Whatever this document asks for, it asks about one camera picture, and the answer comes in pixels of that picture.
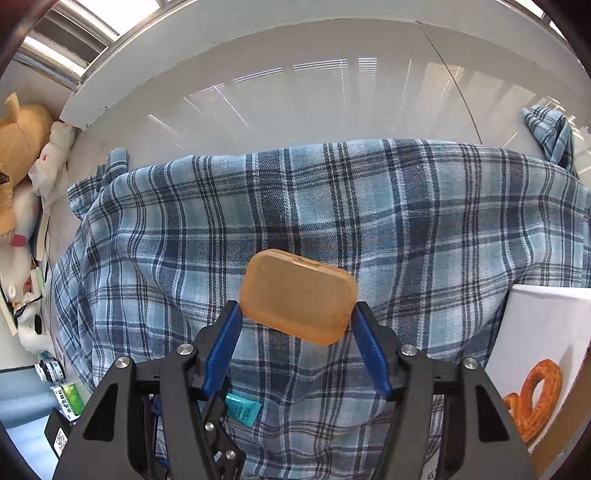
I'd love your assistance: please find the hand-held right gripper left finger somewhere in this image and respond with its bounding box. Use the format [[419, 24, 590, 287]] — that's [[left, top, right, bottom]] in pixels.
[[52, 300, 245, 480]]

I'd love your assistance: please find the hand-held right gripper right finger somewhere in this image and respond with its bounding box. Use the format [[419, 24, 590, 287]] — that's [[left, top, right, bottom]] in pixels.
[[353, 302, 539, 480]]

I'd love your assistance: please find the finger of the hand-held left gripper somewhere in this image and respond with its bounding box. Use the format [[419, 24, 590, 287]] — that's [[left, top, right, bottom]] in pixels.
[[202, 396, 247, 480]]

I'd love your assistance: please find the teal sachet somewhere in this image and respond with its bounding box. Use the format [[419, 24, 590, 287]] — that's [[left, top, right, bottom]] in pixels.
[[224, 392, 262, 428]]

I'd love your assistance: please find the orange soap case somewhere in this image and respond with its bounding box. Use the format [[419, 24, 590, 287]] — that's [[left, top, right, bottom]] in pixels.
[[239, 249, 358, 346]]

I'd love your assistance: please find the cardboard box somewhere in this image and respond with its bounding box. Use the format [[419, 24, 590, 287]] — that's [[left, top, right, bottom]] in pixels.
[[482, 284, 591, 480]]

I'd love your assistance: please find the blue plaid blanket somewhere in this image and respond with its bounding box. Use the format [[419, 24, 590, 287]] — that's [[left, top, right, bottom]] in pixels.
[[53, 105, 591, 480]]

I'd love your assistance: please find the small green box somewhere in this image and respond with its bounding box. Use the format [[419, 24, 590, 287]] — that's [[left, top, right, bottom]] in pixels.
[[50, 382, 84, 423]]

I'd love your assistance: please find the black box white label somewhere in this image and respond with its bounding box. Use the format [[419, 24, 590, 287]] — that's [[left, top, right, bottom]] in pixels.
[[44, 408, 77, 457]]

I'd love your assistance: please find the small white round jar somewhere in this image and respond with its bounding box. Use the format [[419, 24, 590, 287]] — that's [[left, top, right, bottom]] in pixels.
[[36, 357, 63, 384]]

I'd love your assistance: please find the white plush toy pink mark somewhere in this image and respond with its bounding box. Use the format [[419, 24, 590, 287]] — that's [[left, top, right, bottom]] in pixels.
[[0, 187, 58, 354]]

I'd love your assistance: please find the small white plush toy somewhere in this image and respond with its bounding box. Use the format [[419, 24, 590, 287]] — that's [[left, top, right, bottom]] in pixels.
[[28, 121, 77, 201]]

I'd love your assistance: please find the yellow plush toy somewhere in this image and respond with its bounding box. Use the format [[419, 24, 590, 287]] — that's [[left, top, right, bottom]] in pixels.
[[0, 92, 54, 236]]

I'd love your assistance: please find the barred window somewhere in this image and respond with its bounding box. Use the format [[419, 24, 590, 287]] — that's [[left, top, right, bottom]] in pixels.
[[0, 0, 185, 86]]

